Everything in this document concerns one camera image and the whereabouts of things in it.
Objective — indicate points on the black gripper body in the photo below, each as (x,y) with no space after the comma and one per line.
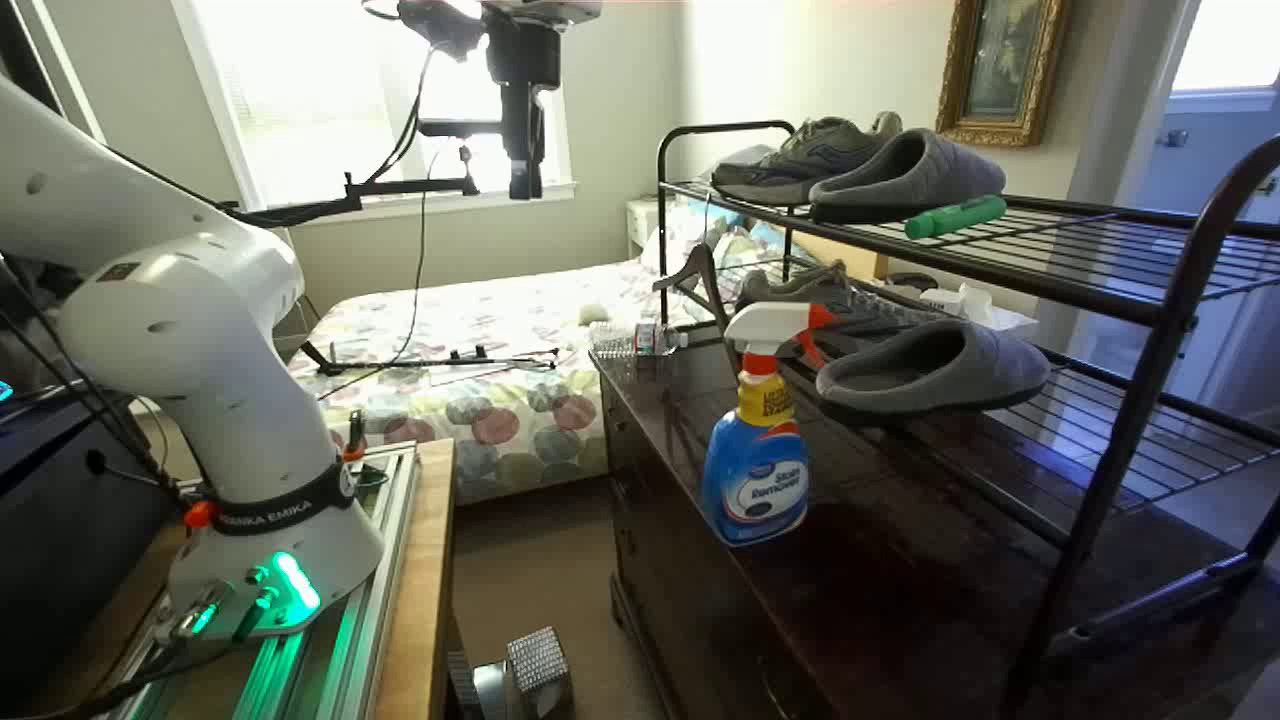
(520,63)

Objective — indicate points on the clear plastic water bottle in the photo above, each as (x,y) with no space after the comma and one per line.
(643,342)

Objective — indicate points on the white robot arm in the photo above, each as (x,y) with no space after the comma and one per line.
(200,333)

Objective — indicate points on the blue spray bottle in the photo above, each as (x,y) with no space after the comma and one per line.
(754,486)

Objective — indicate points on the brown wooden hanger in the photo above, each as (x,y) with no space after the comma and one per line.
(697,275)

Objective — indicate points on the bright window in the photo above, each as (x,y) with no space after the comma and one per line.
(322,94)

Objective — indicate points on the black tripod bar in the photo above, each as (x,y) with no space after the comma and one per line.
(443,358)

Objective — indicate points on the bed with floral bedspread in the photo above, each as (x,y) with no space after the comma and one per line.
(506,412)

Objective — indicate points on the grey felt slipper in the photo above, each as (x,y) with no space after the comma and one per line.
(905,174)
(932,364)

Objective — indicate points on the green plastic brush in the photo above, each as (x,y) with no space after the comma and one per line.
(955,219)

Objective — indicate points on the light wooden robot table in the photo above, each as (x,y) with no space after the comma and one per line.
(419,603)

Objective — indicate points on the grey cube block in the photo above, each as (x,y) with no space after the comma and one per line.
(541,666)

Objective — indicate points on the dark wooden dresser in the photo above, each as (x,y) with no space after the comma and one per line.
(854,603)

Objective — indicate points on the black equipment box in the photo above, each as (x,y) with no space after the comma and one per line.
(53,532)

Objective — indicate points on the black metal shoe rack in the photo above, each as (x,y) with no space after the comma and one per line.
(1139,412)

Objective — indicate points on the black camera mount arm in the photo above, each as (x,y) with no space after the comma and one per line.
(402,184)

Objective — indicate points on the gold picture frame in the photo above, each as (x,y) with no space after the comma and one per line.
(1006,67)

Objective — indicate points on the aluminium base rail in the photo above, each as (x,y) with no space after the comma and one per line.
(335,654)

